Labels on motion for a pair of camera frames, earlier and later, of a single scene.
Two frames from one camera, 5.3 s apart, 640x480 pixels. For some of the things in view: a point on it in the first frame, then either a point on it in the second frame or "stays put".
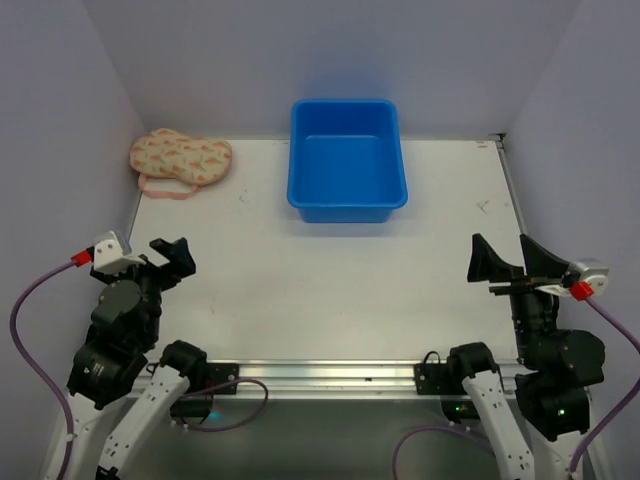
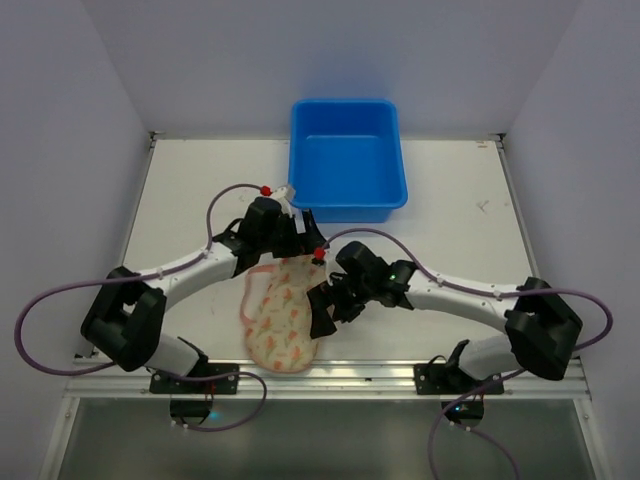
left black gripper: x=151 y=268 -> x=304 y=240
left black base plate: x=221 y=380 stays put
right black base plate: x=442 y=379 stays put
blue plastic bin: x=344 y=161 stays put
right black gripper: x=522 y=285 -> x=333 y=298
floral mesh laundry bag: x=174 y=156 -> x=276 y=307
